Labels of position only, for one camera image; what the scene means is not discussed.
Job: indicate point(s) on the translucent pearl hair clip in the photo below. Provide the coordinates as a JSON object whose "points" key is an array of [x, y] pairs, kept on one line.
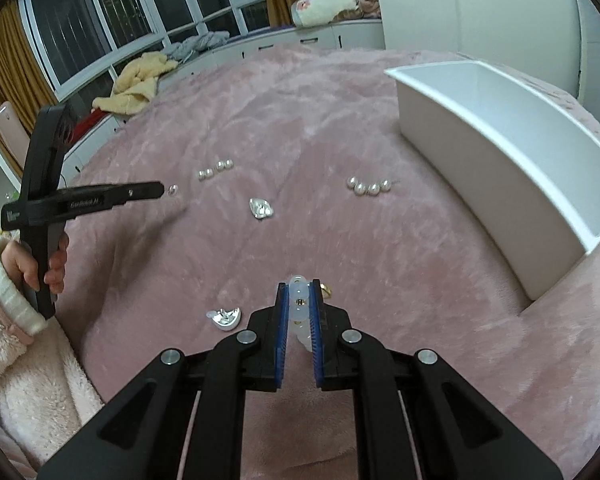
{"points": [[299, 305]]}

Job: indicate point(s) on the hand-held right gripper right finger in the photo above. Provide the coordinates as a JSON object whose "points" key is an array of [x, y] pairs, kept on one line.
{"points": [[317, 345]]}

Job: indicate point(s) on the small single pearl earring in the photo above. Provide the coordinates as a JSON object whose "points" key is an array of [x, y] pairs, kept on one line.
{"points": [[172, 189]]}

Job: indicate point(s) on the silver crescent brooch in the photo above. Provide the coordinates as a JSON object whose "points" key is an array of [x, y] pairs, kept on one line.
{"points": [[225, 318]]}

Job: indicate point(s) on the white plush pillow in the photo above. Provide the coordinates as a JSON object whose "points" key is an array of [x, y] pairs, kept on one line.
{"points": [[325, 6]]}

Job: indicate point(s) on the four-pearl hair clip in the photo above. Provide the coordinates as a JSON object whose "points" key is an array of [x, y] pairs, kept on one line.
{"points": [[369, 187]]}

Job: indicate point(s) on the white wardrobe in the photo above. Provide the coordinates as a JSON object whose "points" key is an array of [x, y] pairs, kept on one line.
{"points": [[480, 5]]}

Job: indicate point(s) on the person's left hand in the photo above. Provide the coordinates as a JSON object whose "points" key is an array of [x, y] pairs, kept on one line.
{"points": [[56, 270]]}

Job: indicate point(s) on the yellow towel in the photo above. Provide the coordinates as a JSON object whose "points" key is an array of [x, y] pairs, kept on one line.
{"points": [[137, 82]]}

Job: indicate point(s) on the pink chair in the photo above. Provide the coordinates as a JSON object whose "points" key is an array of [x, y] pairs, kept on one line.
{"points": [[10, 130]]}

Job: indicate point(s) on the two-pearl hair clip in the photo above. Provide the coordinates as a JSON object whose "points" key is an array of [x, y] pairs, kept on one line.
{"points": [[214, 169]]}

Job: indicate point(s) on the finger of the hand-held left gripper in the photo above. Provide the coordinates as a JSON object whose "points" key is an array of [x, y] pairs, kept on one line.
{"points": [[135, 192]]}

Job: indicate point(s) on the pink fluffy blanket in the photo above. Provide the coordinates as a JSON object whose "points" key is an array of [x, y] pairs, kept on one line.
{"points": [[330, 135]]}

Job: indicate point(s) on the person's left forearm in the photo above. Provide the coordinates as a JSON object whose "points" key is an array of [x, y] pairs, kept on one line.
{"points": [[25, 360]]}

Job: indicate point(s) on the large window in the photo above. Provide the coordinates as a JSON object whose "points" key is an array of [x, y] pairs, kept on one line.
{"points": [[130, 15]]}

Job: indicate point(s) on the white window bench cabinet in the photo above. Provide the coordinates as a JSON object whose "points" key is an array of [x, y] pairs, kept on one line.
{"points": [[280, 40]]}

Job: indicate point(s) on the silver heart pendant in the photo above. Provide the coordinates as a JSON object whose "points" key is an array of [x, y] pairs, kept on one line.
{"points": [[261, 208]]}

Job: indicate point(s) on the white storage box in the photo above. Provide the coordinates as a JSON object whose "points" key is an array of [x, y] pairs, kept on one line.
{"points": [[505, 160]]}

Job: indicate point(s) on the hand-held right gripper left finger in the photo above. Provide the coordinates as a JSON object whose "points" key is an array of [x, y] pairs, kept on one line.
{"points": [[282, 340]]}

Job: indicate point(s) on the grey crumpled cloth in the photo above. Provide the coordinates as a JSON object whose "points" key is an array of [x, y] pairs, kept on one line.
{"points": [[195, 44]]}

